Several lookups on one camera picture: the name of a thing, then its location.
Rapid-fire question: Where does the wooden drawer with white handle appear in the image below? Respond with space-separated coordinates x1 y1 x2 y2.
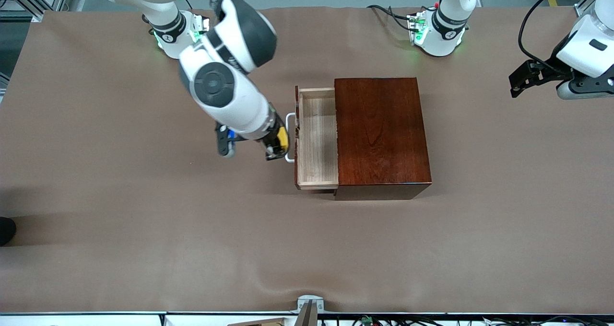
285 85 340 191

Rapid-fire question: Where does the dark brown wooden cabinet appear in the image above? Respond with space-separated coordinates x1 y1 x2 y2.
334 77 432 201

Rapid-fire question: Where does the brown table cover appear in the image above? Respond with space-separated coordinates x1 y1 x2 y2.
0 7 614 315

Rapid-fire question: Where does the brown cardboard piece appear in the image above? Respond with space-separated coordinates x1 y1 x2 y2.
226 317 288 326

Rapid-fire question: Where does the black round object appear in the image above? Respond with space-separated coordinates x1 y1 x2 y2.
0 217 17 246

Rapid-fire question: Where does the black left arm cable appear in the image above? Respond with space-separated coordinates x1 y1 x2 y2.
518 0 576 72

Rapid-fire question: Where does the black base cable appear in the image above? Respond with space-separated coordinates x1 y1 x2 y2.
367 2 435 32

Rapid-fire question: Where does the grey metal bracket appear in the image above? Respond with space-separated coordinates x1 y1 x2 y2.
296 295 325 326

